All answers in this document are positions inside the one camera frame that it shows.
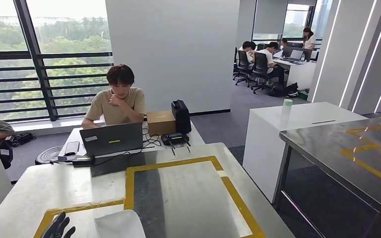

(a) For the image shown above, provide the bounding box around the pale green tumbler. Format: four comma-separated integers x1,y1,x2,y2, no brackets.
281,99,293,119

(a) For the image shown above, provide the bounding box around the black bag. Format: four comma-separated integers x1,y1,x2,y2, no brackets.
6,132,37,147
268,82,299,98

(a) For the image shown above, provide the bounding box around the yellow tape grid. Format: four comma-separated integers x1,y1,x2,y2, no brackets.
32,155,267,238

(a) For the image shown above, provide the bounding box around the black power adapter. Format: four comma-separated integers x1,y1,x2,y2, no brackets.
72,155,96,168

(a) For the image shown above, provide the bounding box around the black window railing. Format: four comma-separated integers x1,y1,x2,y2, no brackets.
0,51,114,123

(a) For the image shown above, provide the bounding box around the grey laptop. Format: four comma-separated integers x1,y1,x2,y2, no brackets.
79,122,144,158

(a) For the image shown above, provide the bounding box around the white curved plastic part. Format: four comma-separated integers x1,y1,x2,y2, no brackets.
94,210,147,238

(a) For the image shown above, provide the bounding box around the black carrying case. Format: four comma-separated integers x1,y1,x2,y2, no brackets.
171,99,192,134

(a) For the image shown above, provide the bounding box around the cardboard box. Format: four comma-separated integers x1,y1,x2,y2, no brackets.
146,110,177,137

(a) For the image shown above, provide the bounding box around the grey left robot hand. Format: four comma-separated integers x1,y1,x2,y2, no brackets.
40,212,76,238

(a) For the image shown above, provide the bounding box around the black office chair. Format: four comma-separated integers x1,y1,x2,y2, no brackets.
235,50,254,88
250,52,277,95
232,47,240,81

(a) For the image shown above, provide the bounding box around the open laptop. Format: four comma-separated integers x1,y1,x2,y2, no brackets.
286,49,305,63

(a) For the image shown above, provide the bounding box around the round floor grille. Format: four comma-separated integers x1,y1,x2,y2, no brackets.
34,146,64,166

